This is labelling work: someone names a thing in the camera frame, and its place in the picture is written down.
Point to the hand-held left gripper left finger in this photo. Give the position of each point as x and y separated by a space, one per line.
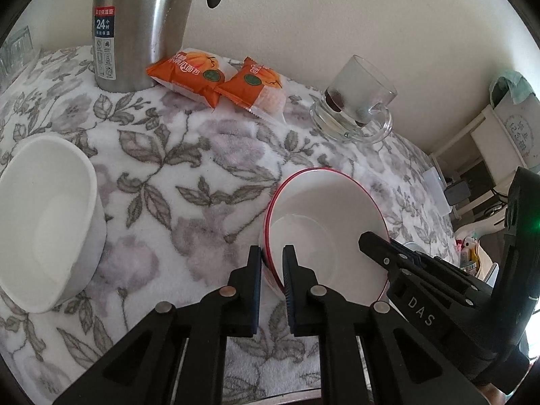
253 287

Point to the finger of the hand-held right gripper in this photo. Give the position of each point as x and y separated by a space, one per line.
382 253
411 252

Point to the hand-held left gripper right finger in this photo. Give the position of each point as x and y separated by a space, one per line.
291 287

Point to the red rim strawberry bowl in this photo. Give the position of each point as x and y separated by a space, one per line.
320 219

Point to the white square bowl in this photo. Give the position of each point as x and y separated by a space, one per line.
42 219

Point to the clear plastic box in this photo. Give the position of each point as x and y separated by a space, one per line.
436 192

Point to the black charger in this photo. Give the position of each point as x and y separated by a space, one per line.
457 192

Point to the white side table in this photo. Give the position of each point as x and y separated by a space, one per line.
485 135

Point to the grey floral tablecloth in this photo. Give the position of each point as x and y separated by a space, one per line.
190 156

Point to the printed cushion with green cloth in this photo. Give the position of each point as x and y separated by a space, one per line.
519 122

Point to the orange snack packet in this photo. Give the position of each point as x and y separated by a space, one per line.
185 71
249 84

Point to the stainless steel thermos jug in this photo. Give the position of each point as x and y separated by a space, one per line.
135 21

